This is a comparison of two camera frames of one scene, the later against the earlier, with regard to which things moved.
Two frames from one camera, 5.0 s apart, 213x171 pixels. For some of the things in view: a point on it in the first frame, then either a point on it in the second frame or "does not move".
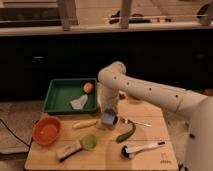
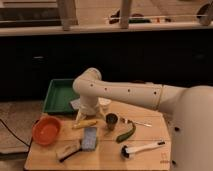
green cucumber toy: x=122 y=137 does not move
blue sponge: x=108 y=118 to x=89 y=140
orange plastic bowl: x=47 y=129 does not move
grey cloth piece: x=79 y=103 does not move
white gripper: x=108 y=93 to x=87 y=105
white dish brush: x=128 y=152 does not move
